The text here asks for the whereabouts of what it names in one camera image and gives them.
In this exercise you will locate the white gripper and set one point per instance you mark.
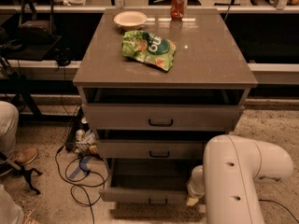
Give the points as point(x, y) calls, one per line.
point(195, 188)

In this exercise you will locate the grey drawer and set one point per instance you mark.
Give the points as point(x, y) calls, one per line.
point(218, 118)
point(152, 181)
point(151, 150)

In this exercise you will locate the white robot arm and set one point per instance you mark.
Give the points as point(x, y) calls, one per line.
point(226, 179)

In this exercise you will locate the grey drawer cabinet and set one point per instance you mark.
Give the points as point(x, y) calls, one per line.
point(208, 69)

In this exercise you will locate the blue tape cross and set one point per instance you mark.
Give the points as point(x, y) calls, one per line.
point(82, 167)

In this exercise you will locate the pile of cans and trash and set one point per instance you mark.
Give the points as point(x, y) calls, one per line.
point(85, 141)

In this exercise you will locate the green chip bag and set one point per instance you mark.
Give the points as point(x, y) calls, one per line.
point(148, 48)

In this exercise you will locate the black tripod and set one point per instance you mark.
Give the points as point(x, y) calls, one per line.
point(27, 174)

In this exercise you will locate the brown shoe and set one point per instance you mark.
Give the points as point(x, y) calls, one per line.
point(26, 156)

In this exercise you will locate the white bowl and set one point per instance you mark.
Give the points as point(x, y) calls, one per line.
point(130, 20)

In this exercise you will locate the black headphones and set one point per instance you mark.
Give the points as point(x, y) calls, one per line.
point(63, 57)

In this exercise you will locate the person's leg in white trousers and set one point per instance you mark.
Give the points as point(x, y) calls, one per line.
point(9, 117)

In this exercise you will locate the orange soda can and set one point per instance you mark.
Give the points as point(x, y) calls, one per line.
point(177, 9)

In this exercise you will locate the black bag on shelf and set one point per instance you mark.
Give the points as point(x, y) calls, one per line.
point(35, 31)

